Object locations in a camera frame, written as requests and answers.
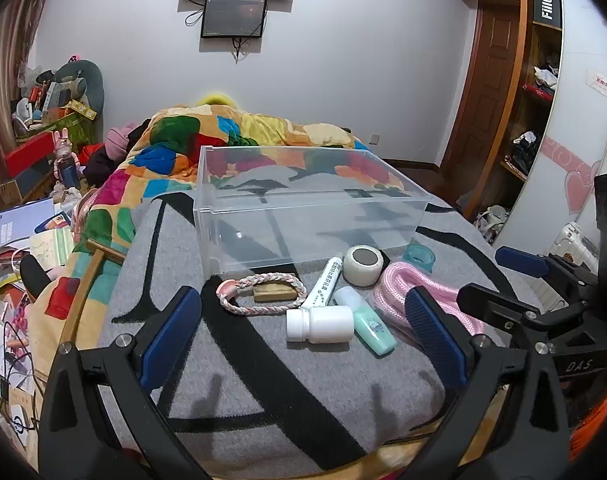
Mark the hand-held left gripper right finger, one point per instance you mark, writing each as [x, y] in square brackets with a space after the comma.
[433, 332]

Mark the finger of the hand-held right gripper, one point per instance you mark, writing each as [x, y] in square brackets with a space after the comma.
[521, 259]
[488, 302]

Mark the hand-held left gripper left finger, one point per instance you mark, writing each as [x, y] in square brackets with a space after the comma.
[176, 330]

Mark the white bag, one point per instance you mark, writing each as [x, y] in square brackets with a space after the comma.
[493, 217]

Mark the white appliance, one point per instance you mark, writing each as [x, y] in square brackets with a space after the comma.
[573, 242]

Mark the small green bottle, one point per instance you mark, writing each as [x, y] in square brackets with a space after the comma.
[373, 332]

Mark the orange cloth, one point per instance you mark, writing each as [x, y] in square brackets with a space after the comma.
[591, 432]

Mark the teal tape roll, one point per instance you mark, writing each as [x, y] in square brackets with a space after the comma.
[427, 259]

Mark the white tape roll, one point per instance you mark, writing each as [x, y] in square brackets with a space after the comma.
[356, 272]

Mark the wooden T-shaped stick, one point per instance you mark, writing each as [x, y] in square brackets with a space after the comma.
[90, 276]

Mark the small wooden block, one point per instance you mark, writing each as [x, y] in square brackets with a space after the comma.
[273, 292]

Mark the white pill bottle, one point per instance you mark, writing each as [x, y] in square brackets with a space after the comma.
[323, 324]

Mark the white tube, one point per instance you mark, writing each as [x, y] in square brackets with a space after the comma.
[328, 280]

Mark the grey black patterned blanket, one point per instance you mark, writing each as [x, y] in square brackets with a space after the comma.
[283, 400]

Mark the white sliding wardrobe door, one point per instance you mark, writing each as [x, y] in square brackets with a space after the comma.
[578, 110]

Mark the clear plastic storage box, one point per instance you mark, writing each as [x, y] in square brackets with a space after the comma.
[308, 220]

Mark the pile of books and papers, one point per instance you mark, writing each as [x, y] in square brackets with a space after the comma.
[28, 240]

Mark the wooden wardrobe shelves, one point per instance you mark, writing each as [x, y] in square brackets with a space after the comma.
[536, 85]

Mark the wooden door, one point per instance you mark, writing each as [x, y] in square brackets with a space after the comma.
[488, 85]

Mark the dark blue cup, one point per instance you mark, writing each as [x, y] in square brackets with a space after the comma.
[69, 172]

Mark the pink knit hat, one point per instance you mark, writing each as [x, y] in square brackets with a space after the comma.
[117, 141]

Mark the colourful patchwork blanket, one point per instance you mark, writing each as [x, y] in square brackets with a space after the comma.
[183, 130]

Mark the pink rabbit toy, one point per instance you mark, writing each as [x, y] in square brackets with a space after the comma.
[63, 145]

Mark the red box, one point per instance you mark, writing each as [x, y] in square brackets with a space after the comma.
[28, 155]

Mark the green printed box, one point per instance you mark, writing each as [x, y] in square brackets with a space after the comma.
[63, 127]

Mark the yellow pillow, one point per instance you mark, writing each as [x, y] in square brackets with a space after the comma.
[216, 99]

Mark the grey neck pillow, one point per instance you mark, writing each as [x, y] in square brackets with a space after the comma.
[90, 80]

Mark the brown curtain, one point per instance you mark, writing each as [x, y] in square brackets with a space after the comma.
[8, 60]

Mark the white wall outlet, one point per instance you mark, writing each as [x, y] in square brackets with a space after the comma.
[374, 138]

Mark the small wall monitor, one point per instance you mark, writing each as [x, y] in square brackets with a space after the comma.
[233, 17]

